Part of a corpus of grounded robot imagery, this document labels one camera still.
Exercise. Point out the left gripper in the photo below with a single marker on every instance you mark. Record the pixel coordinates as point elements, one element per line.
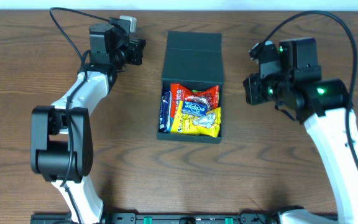
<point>137,51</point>

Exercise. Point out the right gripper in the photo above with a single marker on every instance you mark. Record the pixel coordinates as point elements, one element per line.
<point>253,90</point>

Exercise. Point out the purple Dairy Milk chocolate bar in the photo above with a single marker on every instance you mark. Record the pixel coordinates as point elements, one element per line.
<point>166,99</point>

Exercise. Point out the blue Eclipse mint pack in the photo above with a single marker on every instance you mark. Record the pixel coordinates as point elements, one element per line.
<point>194,109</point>

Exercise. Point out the blue Oreo cookie pack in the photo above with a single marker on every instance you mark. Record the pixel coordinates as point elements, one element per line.
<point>164,122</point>

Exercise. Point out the red Hacks candy bag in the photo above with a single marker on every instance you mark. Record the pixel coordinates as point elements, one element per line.
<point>209,97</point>

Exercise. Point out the yellow Hacks candy bag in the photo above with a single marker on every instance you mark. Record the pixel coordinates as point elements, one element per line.
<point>208,125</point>

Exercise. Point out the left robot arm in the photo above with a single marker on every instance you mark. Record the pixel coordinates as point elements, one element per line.
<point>61,144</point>

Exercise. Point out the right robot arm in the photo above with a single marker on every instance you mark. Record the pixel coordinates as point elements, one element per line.
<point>321,108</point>

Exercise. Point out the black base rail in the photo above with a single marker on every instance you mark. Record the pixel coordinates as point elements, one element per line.
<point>132,218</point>

